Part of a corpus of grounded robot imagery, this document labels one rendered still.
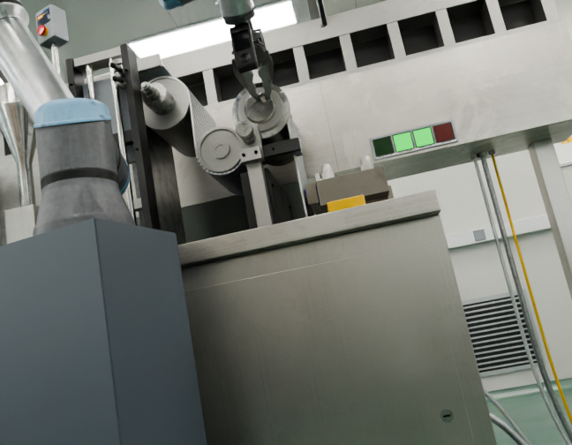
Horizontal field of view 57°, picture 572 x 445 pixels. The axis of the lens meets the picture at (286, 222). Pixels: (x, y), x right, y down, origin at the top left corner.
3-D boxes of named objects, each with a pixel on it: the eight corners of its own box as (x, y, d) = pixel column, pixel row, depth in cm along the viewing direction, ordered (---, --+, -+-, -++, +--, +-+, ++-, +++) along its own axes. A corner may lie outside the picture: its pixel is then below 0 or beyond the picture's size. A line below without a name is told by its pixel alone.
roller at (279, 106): (242, 135, 132) (234, 93, 134) (263, 164, 157) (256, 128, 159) (287, 124, 130) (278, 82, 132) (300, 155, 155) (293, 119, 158)
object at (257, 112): (238, 112, 131) (255, 87, 132) (240, 115, 133) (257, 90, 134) (262, 126, 130) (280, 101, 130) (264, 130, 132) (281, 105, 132)
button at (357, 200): (328, 214, 98) (326, 201, 99) (332, 221, 105) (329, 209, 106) (366, 206, 97) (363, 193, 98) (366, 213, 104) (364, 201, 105)
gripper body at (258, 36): (268, 50, 129) (254, 1, 122) (268, 65, 123) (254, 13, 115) (238, 58, 130) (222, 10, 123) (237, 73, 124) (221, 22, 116)
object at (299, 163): (301, 192, 128) (287, 122, 132) (312, 211, 151) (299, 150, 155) (303, 192, 128) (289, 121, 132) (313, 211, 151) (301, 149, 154)
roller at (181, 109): (141, 134, 138) (134, 86, 140) (176, 162, 162) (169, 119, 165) (192, 122, 136) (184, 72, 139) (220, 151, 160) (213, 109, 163)
